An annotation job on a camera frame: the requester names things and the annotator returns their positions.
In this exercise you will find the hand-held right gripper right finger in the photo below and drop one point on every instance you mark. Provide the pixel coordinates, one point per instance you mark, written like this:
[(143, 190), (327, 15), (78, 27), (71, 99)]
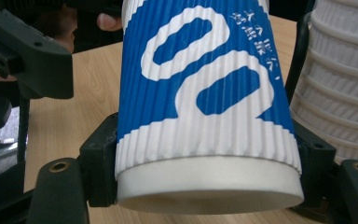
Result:
[(315, 155)]

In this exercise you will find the blue and white paper cup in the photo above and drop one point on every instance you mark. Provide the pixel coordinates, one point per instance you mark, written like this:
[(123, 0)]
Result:
[(199, 140)]

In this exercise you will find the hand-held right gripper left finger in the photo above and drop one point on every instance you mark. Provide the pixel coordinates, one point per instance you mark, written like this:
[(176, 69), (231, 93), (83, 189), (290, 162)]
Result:
[(101, 161)]

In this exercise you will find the stack of white ribbed cups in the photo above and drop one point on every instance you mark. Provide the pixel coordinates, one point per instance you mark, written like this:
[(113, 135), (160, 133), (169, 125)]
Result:
[(338, 77)]

